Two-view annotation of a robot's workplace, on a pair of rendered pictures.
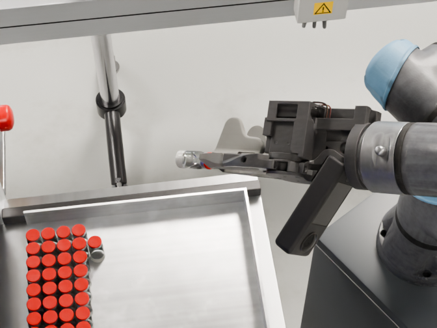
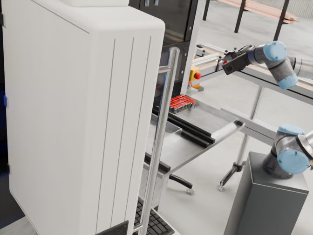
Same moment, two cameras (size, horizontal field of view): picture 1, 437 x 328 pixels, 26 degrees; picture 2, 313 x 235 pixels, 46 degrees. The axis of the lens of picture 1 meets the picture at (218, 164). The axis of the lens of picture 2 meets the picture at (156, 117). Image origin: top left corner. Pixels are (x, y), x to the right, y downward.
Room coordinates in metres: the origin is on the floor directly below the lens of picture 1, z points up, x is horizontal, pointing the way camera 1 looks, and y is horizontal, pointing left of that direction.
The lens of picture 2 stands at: (-0.75, -0.91, 1.73)
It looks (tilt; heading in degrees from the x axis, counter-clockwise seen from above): 27 degrees down; 43
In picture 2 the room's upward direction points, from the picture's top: 9 degrees clockwise
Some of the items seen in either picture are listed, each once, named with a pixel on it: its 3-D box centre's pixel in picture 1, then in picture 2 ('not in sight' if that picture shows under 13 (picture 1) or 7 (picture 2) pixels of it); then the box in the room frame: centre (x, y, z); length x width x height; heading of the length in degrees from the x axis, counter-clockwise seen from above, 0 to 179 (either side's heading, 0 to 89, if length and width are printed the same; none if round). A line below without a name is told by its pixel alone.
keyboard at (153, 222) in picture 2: not in sight; (125, 203); (-0.02, -0.14, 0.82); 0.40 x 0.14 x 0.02; 87
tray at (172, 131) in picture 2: not in sight; (135, 125); (0.29, 0.18, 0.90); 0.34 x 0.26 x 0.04; 98
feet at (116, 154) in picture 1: (112, 113); (236, 170); (1.58, 0.29, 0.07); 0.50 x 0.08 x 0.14; 8
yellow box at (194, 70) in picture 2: not in sight; (190, 72); (0.86, 0.37, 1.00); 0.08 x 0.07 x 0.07; 98
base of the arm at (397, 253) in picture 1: (428, 229); (280, 160); (0.76, -0.33, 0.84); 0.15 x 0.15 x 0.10
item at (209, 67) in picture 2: not in sight; (195, 68); (1.12, 0.55, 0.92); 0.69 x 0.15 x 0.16; 8
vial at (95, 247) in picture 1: (96, 248); (193, 106); (0.69, 0.18, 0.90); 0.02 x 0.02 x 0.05
